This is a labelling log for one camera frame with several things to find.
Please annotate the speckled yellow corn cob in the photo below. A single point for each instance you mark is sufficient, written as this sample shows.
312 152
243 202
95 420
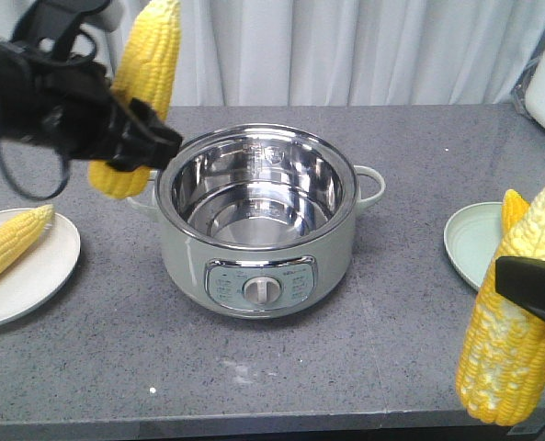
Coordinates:
501 372

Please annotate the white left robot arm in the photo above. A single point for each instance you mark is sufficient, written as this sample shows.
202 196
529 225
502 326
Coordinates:
70 18

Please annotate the green plate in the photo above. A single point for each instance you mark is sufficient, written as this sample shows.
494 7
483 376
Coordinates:
471 236

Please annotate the grey curtain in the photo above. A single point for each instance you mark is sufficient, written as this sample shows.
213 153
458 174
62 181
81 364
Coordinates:
354 53

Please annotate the white plate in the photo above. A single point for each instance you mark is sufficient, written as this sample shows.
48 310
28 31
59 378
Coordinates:
41 271

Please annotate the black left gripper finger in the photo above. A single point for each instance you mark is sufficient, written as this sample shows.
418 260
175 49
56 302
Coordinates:
522 281

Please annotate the green electric cooking pot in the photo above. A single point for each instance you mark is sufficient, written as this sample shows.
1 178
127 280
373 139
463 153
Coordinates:
258 221

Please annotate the pale yellow corn cob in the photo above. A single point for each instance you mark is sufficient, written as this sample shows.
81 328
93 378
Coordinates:
20 232

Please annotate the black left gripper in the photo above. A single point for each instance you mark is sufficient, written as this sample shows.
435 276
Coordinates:
67 106

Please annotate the bright yellow corn cob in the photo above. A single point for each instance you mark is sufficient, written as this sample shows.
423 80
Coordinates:
147 72

